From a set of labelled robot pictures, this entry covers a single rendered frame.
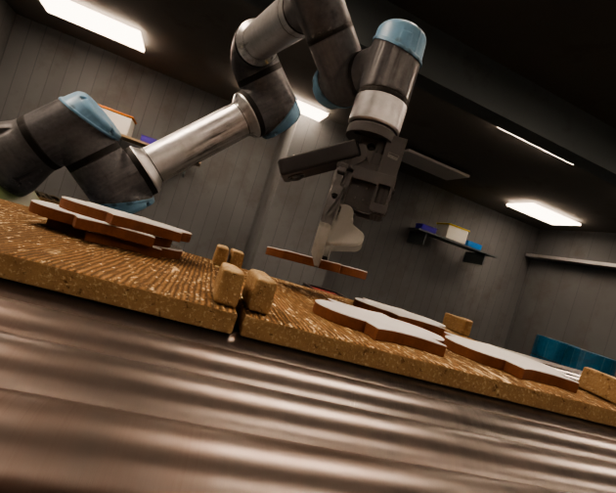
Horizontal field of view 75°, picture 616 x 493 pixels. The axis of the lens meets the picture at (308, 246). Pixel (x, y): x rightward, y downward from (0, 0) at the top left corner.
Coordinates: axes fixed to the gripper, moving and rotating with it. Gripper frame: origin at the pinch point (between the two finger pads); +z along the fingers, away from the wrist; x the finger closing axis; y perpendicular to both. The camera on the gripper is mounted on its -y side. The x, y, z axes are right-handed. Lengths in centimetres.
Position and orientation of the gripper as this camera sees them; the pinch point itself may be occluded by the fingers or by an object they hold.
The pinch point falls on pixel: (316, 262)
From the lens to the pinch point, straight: 56.5
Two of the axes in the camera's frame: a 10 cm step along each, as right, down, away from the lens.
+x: 1.1, 0.8, 9.9
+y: 9.5, 2.9, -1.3
